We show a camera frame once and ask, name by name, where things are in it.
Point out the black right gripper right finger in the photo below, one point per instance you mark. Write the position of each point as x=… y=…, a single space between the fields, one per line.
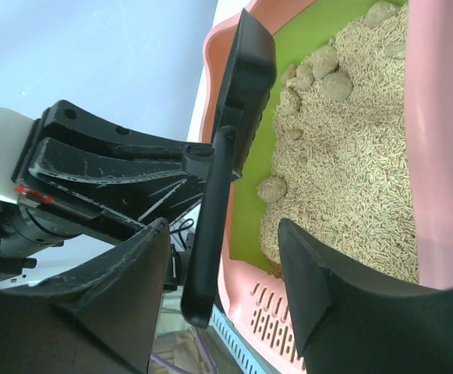
x=349 y=318

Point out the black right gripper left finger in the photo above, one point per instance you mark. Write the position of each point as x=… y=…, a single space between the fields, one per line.
x=99 y=317

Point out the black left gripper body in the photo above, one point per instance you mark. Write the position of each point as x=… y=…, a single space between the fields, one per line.
x=23 y=231

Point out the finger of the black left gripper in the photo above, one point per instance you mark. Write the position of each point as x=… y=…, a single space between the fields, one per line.
x=105 y=187
x=132 y=140

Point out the black litter scoop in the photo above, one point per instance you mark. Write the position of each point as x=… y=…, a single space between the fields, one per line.
x=250 y=73

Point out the litter clump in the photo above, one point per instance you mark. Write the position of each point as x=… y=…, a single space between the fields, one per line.
x=272 y=189
x=337 y=86
x=290 y=102
x=304 y=76
x=324 y=61
x=395 y=51
x=379 y=12

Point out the beige litter pellets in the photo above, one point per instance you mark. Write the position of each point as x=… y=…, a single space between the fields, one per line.
x=345 y=163

